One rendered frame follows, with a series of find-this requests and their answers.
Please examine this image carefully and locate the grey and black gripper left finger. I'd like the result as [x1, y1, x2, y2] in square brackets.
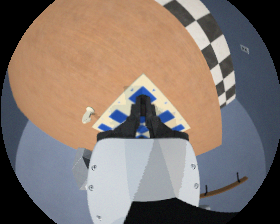
[97, 96, 140, 141]

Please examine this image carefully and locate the blue and cream chessboard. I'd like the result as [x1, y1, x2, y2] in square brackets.
[92, 73, 190, 138]

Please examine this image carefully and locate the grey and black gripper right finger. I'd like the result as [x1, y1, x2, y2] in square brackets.
[145, 96, 189, 141]

